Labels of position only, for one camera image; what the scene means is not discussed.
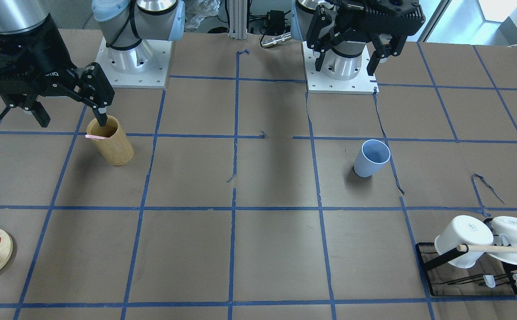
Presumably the pink chopstick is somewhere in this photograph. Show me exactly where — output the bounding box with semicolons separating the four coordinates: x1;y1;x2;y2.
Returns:
85;134;107;140

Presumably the aluminium frame post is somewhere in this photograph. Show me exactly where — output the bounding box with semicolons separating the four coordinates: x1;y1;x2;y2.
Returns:
225;0;250;40

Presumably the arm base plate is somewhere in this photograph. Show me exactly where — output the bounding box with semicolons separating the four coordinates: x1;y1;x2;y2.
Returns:
302;42;379;95
95;39;174;89

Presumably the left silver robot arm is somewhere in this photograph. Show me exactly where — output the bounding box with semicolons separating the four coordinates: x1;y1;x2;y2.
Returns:
291;0;426;80

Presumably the bamboo chopstick holder cup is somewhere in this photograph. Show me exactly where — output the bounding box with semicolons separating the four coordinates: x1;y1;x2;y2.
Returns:
86;116;134;166

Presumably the white mug far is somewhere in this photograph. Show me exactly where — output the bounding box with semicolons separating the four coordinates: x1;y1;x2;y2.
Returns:
488;216;517;265

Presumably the white mug near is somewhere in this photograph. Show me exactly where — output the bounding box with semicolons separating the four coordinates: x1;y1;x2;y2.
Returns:
434;215;493;255

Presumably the light blue plastic cup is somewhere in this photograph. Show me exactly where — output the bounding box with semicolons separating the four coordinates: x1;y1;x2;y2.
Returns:
353;139;391;178

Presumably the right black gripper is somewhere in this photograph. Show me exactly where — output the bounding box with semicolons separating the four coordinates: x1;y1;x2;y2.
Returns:
0;17;115;128

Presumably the black wire cup rack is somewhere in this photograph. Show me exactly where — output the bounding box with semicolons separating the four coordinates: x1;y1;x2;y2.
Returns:
416;217;517;296

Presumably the white mug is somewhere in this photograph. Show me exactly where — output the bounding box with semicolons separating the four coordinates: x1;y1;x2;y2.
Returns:
488;216;517;265
434;215;493;255

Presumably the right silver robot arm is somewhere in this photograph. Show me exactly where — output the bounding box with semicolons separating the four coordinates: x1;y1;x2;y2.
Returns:
0;0;185;128

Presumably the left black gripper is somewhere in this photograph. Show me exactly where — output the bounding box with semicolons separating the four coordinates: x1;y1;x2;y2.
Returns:
306;0;426;76

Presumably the wooden rack handle rod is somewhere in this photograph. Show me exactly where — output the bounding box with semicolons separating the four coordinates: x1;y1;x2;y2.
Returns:
456;244;517;254

